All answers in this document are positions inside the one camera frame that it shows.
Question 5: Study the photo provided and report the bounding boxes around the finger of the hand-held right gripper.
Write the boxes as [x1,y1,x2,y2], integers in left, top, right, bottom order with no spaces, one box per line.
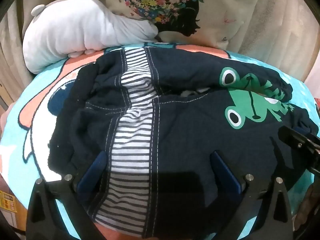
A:
[278,126,320,174]

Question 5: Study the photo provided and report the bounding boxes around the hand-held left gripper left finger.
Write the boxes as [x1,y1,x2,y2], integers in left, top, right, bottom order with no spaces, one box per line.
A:
[26,151,110,240]

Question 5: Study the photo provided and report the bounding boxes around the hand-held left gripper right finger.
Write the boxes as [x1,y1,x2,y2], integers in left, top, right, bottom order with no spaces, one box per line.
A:
[209,151,294,240]

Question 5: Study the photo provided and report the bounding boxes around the navy striped frog print pants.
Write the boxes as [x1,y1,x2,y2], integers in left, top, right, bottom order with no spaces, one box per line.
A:
[47,46,319,239]

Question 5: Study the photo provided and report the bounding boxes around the teal cartoon printed blanket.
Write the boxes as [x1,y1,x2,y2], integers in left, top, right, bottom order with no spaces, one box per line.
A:
[0,42,320,240]

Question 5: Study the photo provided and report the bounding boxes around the yellow cardboard box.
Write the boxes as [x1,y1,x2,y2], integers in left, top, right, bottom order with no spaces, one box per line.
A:
[0,190,28,228]

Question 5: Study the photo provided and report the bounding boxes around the beige curtain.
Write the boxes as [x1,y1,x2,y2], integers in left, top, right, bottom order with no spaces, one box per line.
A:
[0,0,320,105]

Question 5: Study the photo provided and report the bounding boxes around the white plush toy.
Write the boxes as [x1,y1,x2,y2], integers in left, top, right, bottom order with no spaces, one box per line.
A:
[22,0,159,74]

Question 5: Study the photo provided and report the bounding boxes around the beige floral print cushion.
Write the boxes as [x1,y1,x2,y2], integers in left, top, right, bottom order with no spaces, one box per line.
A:
[104,0,275,49]

